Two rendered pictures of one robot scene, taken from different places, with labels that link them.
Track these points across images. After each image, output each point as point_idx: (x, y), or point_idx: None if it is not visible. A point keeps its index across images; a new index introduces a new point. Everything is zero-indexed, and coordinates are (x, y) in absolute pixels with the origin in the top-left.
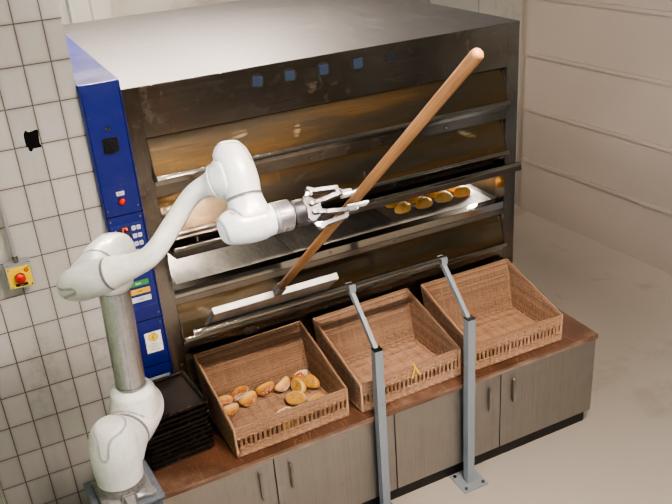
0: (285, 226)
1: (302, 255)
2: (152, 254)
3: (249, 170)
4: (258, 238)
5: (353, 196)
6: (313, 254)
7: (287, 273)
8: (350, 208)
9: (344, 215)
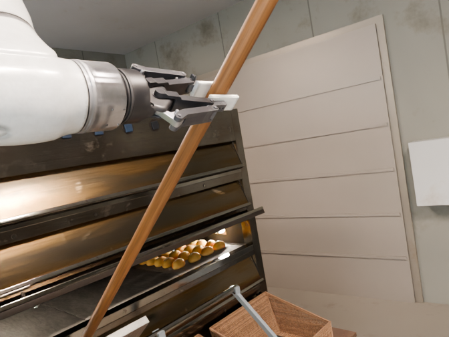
0: (105, 99)
1: (114, 273)
2: None
3: None
4: (37, 115)
5: (216, 83)
6: (132, 262)
7: (91, 317)
8: (215, 102)
9: (211, 107)
